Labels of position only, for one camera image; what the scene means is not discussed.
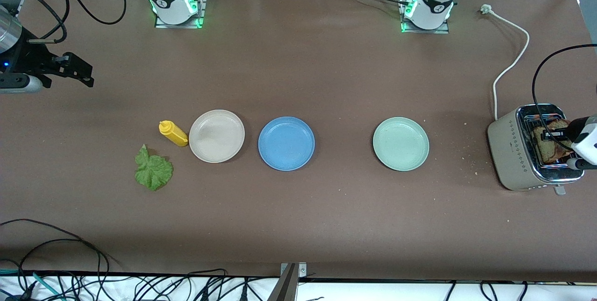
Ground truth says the brown bread slice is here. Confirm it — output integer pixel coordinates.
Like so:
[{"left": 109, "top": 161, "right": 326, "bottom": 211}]
[
  {"left": 533, "top": 126, "right": 560, "bottom": 164},
  {"left": 546, "top": 120, "right": 573, "bottom": 159}
]

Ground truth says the yellow mustard squeeze bottle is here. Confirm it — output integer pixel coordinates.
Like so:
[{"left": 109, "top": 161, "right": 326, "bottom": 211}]
[{"left": 159, "top": 120, "right": 189, "bottom": 147}]

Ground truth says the green lettuce leaf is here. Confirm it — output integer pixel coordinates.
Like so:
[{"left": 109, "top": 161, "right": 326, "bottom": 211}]
[{"left": 134, "top": 144, "right": 174, "bottom": 192}]

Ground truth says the pale green round plate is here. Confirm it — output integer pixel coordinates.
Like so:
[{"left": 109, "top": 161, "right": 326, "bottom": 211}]
[{"left": 372, "top": 117, "right": 430, "bottom": 171}]

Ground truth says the beige round plate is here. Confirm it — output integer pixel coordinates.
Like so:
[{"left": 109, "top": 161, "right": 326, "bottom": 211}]
[{"left": 188, "top": 109, "right": 246, "bottom": 163}]

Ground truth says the blue round plate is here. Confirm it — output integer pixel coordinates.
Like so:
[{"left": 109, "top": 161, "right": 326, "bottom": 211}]
[{"left": 258, "top": 116, "right": 316, "bottom": 171}]

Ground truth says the silver beige toaster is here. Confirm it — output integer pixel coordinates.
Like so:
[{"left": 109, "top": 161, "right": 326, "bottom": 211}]
[{"left": 487, "top": 104, "right": 585, "bottom": 196}]

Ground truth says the white lower board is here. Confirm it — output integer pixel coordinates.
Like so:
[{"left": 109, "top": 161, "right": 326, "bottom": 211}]
[{"left": 0, "top": 273, "right": 597, "bottom": 301}]

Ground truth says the dark slanted metal bar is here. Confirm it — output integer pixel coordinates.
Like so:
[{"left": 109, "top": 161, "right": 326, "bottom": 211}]
[{"left": 267, "top": 264, "right": 299, "bottom": 301}]

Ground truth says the right gripper black side bracket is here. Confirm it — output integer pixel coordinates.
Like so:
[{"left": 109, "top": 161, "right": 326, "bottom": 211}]
[{"left": 55, "top": 51, "right": 95, "bottom": 89}]

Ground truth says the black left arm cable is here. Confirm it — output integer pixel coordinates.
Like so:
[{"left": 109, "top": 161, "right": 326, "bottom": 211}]
[{"left": 533, "top": 44, "right": 597, "bottom": 152}]

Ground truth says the white toaster power cable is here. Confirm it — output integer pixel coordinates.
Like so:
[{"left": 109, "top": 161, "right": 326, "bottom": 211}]
[{"left": 480, "top": 4, "right": 531, "bottom": 122}]

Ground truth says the black looping floor cable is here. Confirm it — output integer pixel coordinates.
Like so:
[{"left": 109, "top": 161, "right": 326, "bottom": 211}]
[{"left": 0, "top": 218, "right": 111, "bottom": 301}]

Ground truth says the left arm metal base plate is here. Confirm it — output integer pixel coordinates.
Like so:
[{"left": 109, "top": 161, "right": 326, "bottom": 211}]
[{"left": 400, "top": 0, "right": 450, "bottom": 35}]

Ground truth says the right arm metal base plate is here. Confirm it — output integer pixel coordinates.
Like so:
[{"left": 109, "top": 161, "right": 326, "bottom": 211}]
[{"left": 155, "top": 0, "right": 206, "bottom": 29}]

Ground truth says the teal cable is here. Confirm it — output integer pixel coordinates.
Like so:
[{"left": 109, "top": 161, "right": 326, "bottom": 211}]
[{"left": 0, "top": 268, "right": 63, "bottom": 301}]

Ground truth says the small grey metal bracket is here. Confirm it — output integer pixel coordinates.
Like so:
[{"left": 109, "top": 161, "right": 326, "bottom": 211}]
[{"left": 280, "top": 262, "right": 307, "bottom": 278}]

